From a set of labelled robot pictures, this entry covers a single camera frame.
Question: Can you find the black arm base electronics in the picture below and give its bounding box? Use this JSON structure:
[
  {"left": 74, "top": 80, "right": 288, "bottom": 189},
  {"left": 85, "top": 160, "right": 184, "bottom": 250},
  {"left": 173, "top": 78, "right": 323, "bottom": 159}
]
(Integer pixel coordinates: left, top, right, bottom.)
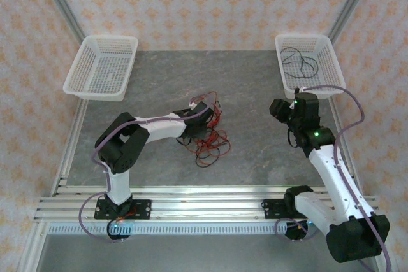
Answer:
[
  {"left": 106, "top": 217, "right": 132, "bottom": 243},
  {"left": 284, "top": 219, "right": 309, "bottom": 241}
]

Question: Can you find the white perforated plastic basket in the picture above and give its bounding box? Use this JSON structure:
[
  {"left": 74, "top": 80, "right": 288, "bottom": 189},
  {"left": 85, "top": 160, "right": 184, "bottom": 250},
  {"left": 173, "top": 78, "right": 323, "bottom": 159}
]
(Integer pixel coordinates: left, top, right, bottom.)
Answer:
[
  {"left": 62, "top": 34, "right": 139, "bottom": 103},
  {"left": 274, "top": 33, "right": 347, "bottom": 99}
]

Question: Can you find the black right arm wrist cable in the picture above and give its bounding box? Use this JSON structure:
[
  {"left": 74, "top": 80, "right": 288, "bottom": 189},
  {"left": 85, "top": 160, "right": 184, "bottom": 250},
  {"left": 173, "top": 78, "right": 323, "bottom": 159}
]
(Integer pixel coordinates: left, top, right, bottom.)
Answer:
[{"left": 286, "top": 128, "right": 299, "bottom": 148}]

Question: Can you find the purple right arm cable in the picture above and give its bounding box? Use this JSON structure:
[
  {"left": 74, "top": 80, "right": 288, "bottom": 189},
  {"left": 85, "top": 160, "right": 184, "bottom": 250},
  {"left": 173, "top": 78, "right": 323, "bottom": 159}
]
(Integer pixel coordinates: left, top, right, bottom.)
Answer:
[{"left": 274, "top": 85, "right": 393, "bottom": 272}]

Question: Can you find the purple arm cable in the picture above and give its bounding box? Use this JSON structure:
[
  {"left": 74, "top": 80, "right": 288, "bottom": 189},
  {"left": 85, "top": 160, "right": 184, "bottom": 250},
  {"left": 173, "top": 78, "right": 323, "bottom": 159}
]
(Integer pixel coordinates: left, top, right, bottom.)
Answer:
[
  {"left": 78, "top": 103, "right": 213, "bottom": 244},
  {"left": 274, "top": 85, "right": 393, "bottom": 272}
]

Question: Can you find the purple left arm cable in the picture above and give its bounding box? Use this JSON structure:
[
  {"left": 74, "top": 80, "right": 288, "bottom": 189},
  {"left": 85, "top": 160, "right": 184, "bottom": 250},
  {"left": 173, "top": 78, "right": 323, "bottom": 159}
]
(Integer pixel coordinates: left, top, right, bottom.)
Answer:
[{"left": 78, "top": 103, "right": 213, "bottom": 244}]

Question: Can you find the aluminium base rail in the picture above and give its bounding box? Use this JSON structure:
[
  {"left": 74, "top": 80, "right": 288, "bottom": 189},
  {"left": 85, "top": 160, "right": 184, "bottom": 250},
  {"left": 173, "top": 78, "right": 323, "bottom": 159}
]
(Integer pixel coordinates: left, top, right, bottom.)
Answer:
[{"left": 31, "top": 185, "right": 380, "bottom": 224}]

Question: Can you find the slotted grey cable duct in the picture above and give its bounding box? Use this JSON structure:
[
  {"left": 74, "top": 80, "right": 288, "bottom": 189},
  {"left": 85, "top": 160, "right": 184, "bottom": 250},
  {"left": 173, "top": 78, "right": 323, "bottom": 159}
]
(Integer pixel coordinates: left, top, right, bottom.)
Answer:
[{"left": 47, "top": 222, "right": 278, "bottom": 237}]

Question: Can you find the aluminium frame profile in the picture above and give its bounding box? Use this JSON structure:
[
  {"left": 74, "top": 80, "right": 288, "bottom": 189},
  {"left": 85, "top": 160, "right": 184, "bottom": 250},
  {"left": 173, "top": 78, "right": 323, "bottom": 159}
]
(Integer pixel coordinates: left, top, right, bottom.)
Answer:
[
  {"left": 327, "top": 0, "right": 380, "bottom": 43},
  {"left": 17, "top": 222, "right": 48, "bottom": 272},
  {"left": 34, "top": 0, "right": 86, "bottom": 47}
]

